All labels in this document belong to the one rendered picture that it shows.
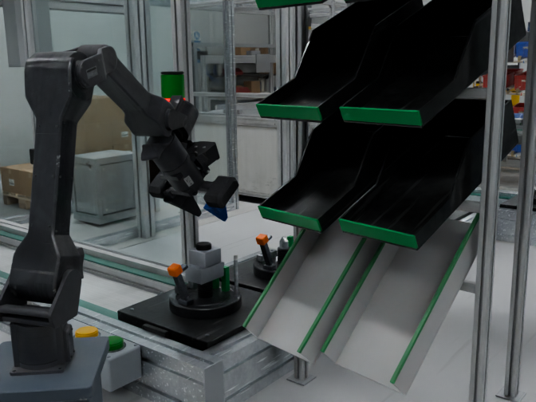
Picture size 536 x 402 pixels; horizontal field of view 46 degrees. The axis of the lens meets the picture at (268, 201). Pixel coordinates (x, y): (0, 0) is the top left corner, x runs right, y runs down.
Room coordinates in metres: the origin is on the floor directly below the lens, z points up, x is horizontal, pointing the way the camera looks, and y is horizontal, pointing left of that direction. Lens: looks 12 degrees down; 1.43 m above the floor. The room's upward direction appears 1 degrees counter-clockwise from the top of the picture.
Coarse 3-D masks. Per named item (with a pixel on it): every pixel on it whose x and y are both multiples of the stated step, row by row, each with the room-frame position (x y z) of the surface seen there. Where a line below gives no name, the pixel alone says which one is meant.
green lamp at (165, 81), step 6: (162, 78) 1.35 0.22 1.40; (168, 78) 1.35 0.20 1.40; (174, 78) 1.35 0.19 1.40; (180, 78) 1.35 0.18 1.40; (162, 84) 1.35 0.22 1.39; (168, 84) 1.35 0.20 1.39; (174, 84) 1.35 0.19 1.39; (180, 84) 1.35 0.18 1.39; (162, 90) 1.36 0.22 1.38; (168, 90) 1.35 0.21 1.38; (174, 90) 1.35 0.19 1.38; (180, 90) 1.35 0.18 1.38; (162, 96) 1.36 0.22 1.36; (168, 96) 1.35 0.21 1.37
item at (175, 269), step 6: (174, 264) 1.10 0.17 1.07; (168, 270) 1.09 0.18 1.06; (174, 270) 1.09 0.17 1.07; (180, 270) 1.10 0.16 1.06; (174, 276) 1.09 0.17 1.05; (180, 276) 1.10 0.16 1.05; (180, 282) 1.10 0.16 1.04; (180, 288) 1.10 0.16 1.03; (186, 288) 1.11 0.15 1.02; (180, 294) 1.11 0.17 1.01; (186, 294) 1.11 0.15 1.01; (186, 300) 1.11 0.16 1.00
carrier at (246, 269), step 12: (288, 240) 1.40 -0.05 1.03; (276, 252) 1.41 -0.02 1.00; (240, 264) 1.41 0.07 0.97; (252, 264) 1.41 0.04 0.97; (264, 264) 1.35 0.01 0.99; (276, 264) 1.35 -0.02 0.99; (240, 276) 1.33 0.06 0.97; (252, 276) 1.33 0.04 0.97; (264, 276) 1.30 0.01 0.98; (252, 288) 1.26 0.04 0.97; (264, 288) 1.25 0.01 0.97
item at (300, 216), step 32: (320, 128) 1.06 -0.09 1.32; (352, 128) 1.12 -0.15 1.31; (384, 128) 0.98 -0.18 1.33; (320, 160) 1.06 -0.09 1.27; (352, 160) 1.06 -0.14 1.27; (288, 192) 1.01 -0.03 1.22; (320, 192) 0.99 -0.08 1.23; (352, 192) 0.93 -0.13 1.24; (288, 224) 0.94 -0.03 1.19; (320, 224) 0.88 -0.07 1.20
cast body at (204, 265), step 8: (192, 248) 1.16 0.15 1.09; (200, 248) 1.15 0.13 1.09; (208, 248) 1.15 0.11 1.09; (216, 248) 1.16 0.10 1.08; (192, 256) 1.15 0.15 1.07; (200, 256) 1.14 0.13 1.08; (208, 256) 1.14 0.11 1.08; (216, 256) 1.16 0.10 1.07; (192, 264) 1.15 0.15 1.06; (200, 264) 1.14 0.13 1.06; (208, 264) 1.14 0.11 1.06; (216, 264) 1.16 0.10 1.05; (192, 272) 1.13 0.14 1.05; (200, 272) 1.12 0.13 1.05; (208, 272) 1.14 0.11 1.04; (216, 272) 1.15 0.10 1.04; (192, 280) 1.14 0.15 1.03; (200, 280) 1.12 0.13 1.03; (208, 280) 1.14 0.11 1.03
